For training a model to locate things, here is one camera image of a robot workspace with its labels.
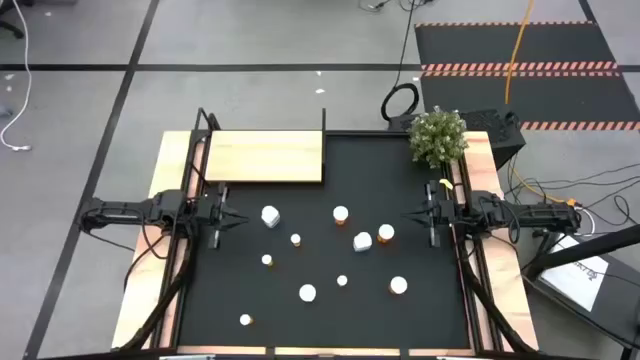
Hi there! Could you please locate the black hazard-striped floor mat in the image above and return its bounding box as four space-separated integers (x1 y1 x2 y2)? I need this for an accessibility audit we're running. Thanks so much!
413 20 640 132

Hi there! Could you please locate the black perforated computer case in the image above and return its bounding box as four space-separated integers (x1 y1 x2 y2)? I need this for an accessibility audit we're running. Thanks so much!
388 107 527 170

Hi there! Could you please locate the orange extension cable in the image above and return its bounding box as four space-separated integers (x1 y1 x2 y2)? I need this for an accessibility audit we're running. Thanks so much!
503 0 580 209

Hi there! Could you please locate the black aluminium table frame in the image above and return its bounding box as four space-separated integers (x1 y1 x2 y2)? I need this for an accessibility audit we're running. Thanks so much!
112 128 539 360

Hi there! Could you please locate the white floor cable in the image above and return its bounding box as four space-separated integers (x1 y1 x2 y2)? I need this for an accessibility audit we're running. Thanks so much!
0 0 32 152

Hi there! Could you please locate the light wooden shelf board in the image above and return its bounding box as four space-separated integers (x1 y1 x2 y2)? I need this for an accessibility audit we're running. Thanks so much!
204 130 324 184

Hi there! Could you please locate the white paper sign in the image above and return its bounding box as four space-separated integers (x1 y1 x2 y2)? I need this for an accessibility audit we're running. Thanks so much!
539 233 610 312

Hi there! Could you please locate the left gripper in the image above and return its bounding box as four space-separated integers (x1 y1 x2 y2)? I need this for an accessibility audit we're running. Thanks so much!
194 182 250 250

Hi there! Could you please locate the white medicine bottle blue label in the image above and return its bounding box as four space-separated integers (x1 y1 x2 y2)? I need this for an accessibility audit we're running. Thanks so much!
260 204 282 229
352 230 374 253

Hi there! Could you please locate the green potted plant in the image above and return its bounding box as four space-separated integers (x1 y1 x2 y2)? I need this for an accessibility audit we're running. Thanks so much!
408 105 470 170

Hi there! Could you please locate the white coiled cable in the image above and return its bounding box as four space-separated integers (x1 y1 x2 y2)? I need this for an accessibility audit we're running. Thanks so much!
574 205 597 238

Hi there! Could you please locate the black cable bundle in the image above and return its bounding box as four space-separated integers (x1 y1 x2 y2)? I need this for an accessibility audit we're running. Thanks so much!
357 0 436 14

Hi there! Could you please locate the black office chair base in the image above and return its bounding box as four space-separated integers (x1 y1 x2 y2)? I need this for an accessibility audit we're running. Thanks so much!
0 0 26 40

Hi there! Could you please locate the black coiled cable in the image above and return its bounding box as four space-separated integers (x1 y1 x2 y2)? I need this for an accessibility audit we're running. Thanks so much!
380 0 421 122

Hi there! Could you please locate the black equipment cart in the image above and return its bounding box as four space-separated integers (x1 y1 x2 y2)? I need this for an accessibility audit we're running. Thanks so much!
522 222 640 360

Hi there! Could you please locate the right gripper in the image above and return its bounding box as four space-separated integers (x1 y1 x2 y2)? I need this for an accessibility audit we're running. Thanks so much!
401 179 459 250

